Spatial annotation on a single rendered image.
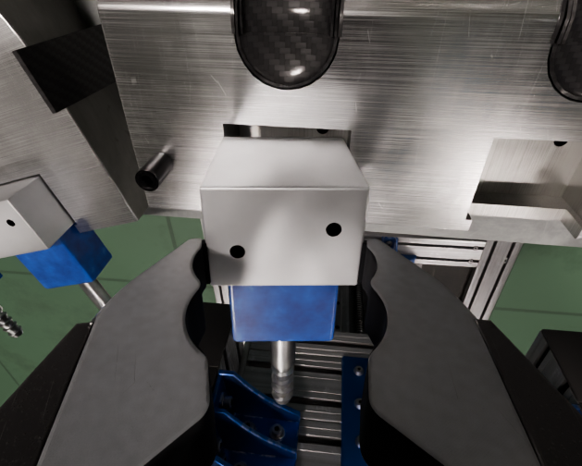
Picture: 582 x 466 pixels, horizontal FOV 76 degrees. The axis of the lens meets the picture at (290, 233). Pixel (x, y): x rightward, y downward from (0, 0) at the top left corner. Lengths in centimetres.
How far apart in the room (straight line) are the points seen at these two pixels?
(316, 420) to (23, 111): 42
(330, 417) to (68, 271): 34
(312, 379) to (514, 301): 120
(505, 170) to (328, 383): 38
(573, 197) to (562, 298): 146
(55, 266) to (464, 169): 25
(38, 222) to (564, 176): 28
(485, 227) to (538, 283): 128
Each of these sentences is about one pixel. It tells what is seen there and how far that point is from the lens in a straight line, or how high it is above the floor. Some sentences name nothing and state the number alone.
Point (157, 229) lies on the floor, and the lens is 145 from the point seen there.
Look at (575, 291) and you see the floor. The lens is 167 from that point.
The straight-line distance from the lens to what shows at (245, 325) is 16.
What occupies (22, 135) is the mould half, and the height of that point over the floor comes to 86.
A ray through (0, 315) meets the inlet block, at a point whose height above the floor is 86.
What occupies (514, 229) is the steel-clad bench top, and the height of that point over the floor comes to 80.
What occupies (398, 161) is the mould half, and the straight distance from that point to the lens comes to 16.
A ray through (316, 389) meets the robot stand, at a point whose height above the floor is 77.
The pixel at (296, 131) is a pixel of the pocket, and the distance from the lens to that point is 19.
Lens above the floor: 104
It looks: 53 degrees down
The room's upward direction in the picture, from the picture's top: 169 degrees counter-clockwise
